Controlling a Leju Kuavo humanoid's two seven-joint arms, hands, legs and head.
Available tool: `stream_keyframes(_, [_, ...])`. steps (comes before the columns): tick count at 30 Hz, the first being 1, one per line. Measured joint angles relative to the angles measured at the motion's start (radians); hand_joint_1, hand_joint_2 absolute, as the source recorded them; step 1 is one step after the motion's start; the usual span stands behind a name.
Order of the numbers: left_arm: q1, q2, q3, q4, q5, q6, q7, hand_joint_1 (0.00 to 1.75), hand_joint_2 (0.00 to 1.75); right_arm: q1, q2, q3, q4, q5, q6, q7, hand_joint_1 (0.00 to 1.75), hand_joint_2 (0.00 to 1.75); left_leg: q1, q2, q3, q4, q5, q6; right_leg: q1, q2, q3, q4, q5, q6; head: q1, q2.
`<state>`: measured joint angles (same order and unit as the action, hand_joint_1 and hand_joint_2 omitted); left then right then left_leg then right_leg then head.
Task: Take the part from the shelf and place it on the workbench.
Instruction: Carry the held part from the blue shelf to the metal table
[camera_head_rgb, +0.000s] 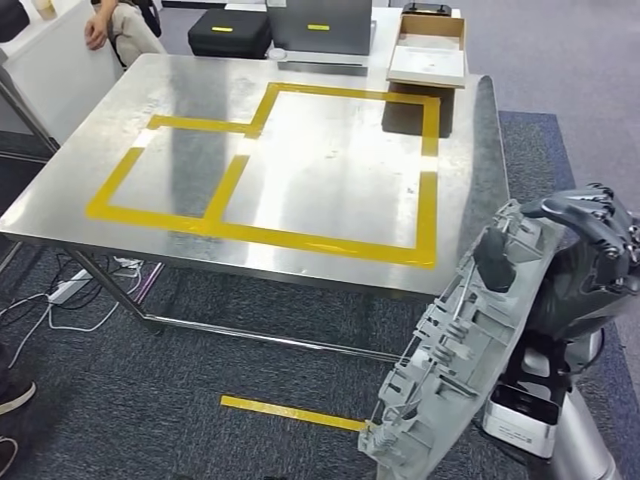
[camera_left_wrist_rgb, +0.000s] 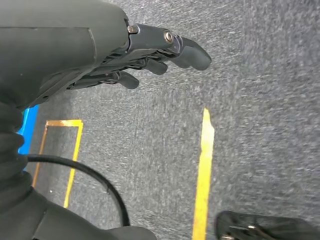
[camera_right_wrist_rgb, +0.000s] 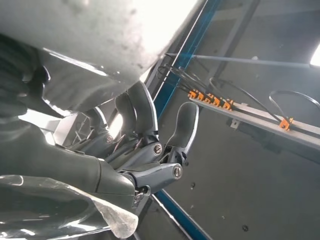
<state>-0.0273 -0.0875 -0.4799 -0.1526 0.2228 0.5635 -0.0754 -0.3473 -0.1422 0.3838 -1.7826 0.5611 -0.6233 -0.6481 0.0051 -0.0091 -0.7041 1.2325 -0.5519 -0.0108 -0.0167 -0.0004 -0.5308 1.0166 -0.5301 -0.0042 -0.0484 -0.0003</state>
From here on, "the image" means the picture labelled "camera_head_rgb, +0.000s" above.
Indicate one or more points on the person's hand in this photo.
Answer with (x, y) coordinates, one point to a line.
(96, 33)

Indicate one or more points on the open cardboard box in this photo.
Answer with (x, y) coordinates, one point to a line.
(430, 26)

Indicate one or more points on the white power strip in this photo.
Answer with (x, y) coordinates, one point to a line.
(70, 287)

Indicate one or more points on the silver wheel hubcap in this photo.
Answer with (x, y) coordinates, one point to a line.
(450, 371)

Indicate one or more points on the black object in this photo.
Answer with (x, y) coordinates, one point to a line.
(12, 20)

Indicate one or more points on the plastic drink cup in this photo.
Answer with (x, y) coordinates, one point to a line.
(45, 8)

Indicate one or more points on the yellow tape double rectangle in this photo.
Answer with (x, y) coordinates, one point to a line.
(310, 244)

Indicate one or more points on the flat white box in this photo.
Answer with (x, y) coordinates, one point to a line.
(425, 63)

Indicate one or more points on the black metal frame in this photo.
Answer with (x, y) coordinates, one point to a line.
(20, 142)

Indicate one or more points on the white desk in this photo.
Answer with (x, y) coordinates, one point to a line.
(60, 86)

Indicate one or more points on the long yellow tape strip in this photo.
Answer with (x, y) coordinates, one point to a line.
(290, 414)

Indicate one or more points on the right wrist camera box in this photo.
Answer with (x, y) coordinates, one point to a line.
(520, 424)

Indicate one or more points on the person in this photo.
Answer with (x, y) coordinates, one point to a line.
(15, 397)
(130, 33)

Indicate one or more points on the black handheld controller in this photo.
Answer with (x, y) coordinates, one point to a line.
(425, 9)

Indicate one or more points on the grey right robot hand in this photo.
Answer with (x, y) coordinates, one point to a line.
(590, 265)

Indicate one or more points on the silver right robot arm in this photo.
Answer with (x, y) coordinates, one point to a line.
(585, 450)

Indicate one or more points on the white table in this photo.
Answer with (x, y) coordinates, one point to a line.
(385, 30)

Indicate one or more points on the round white puck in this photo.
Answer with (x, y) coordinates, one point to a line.
(278, 54)

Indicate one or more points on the grey laptop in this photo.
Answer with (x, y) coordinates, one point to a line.
(320, 36)

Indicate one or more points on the black carry case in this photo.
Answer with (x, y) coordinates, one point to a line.
(230, 40)

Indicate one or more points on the stainless steel workbench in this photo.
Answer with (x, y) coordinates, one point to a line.
(324, 166)

